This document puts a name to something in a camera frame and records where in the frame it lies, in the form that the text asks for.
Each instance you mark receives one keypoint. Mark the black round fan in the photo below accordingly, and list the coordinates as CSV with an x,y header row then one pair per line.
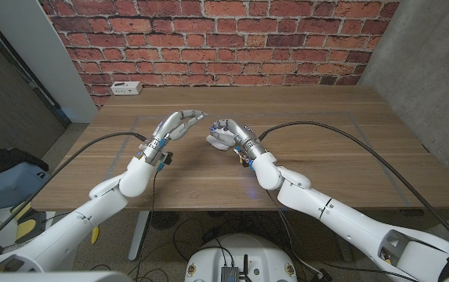
x,y
163,220

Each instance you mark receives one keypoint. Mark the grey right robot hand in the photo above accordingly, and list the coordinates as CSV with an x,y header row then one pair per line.
x,y
240,131

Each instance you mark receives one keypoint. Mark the white power strip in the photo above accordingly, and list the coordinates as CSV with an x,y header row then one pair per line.
x,y
126,88

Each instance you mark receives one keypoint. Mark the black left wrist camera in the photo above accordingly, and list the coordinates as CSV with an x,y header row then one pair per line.
x,y
165,158

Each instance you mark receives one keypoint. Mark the yellow and black object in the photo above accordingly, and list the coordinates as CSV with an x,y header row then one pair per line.
x,y
24,227

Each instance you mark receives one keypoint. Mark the white robot torso base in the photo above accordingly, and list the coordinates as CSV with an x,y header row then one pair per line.
x,y
255,250

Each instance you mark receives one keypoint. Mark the black bag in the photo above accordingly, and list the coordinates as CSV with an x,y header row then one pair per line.
x,y
1,160

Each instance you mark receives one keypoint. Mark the white tissue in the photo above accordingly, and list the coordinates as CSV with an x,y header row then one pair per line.
x,y
220,139

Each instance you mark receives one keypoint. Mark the black antenna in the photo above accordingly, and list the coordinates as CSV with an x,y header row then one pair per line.
x,y
245,266

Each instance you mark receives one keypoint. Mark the white robot shoulder housing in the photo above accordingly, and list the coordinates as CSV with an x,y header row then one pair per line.
x,y
51,277

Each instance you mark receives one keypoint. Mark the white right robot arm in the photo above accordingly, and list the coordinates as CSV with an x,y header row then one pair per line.
x,y
326,207

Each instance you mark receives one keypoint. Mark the dark table leg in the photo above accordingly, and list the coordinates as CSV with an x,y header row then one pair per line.
x,y
345,250

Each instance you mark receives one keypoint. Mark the white table leg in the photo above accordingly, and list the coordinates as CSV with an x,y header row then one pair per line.
x,y
138,235

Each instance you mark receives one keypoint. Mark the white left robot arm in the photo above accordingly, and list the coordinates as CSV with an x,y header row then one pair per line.
x,y
91,211

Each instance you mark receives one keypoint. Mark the red brick printed backdrop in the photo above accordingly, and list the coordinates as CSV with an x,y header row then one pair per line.
x,y
224,39

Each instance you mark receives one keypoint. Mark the small grey electronics box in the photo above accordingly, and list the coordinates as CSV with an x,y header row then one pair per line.
x,y
230,274

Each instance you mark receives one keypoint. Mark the black plug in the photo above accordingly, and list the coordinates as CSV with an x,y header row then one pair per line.
x,y
324,275

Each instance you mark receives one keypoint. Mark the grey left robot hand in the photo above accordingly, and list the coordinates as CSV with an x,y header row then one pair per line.
x,y
167,127

